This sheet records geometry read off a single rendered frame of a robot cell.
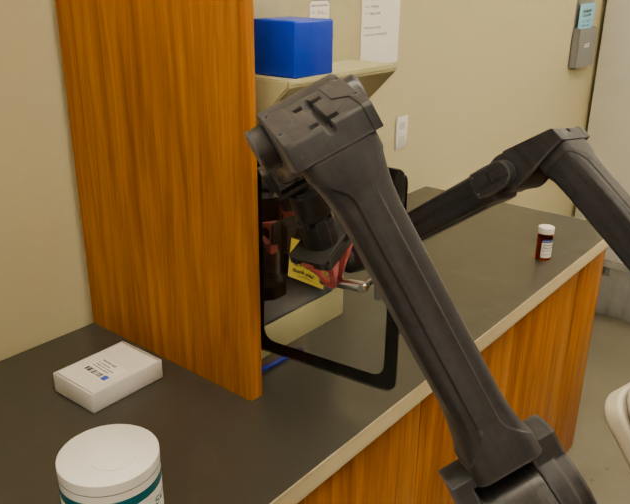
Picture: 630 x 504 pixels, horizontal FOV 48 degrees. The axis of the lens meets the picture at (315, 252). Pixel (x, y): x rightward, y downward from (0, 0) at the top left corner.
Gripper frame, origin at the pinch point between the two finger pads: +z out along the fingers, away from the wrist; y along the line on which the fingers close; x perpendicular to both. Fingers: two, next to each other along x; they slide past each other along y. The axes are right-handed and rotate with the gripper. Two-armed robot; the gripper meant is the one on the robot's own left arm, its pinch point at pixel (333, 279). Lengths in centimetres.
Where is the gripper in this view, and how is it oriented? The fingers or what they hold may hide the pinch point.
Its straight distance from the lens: 116.9
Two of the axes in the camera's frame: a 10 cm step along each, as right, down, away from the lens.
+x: 8.3, 2.1, -5.2
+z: 2.3, 7.2, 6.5
